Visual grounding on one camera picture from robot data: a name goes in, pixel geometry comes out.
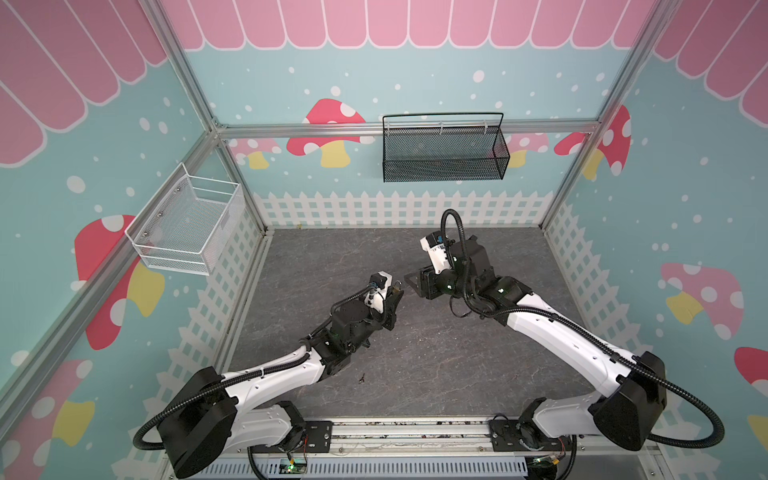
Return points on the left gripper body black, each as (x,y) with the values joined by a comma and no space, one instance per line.
(388,317)

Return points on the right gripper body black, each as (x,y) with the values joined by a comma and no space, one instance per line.
(427,282)

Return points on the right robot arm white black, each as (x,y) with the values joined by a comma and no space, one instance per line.
(624,405)

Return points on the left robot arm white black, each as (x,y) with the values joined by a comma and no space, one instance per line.
(216,413)

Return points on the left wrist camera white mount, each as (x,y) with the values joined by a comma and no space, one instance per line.
(375,298)

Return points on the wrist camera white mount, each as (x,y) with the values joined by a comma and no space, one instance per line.
(375,298)
(433,244)

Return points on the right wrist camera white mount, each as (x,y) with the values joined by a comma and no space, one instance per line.
(433,244)

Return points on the black mesh wall basket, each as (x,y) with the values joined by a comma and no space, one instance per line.
(435,147)

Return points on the grey vented cable duct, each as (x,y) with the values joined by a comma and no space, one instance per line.
(396,468)

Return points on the white mesh wall basket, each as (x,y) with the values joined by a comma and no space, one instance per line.
(186,226)

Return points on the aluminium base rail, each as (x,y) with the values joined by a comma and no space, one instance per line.
(439,436)

